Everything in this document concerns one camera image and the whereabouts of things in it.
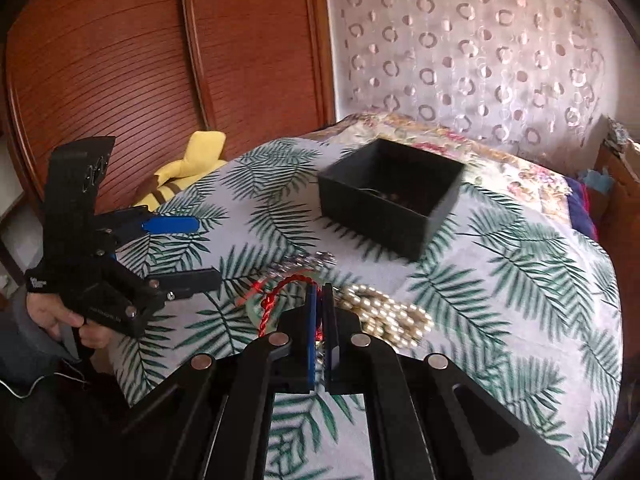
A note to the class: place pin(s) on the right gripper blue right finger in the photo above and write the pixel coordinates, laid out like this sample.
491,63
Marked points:
331,340

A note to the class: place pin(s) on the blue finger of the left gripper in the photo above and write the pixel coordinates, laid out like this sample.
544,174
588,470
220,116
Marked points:
184,284
171,225

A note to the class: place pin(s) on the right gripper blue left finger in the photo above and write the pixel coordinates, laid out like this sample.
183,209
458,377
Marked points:
310,326

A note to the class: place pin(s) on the silver crystal hairpin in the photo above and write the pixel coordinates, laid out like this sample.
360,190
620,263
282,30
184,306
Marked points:
297,263

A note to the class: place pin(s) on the red cord jade bangle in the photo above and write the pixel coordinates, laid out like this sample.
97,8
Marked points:
269,296

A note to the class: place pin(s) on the black square jewelry box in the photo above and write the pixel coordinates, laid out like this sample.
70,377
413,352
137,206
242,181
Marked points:
392,193

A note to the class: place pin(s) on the person's left hand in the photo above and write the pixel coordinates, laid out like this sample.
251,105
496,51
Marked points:
50,314

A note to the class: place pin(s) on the yellow plush toy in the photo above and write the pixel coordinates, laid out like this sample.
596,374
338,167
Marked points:
201,157

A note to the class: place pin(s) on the wooden wardrobe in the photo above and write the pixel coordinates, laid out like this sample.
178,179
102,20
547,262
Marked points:
151,72

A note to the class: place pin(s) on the palm leaf bed sheet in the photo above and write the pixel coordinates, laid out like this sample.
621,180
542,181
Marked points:
527,307

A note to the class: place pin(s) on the floral quilt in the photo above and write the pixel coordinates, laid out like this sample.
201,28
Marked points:
535,186

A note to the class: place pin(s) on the dark blue blanket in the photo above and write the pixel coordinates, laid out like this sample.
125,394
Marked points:
579,209

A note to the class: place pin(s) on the sheer circle pattern curtain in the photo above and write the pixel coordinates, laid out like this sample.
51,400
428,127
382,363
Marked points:
524,76

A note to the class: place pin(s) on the wooden side cabinet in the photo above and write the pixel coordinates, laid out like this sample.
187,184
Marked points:
618,227

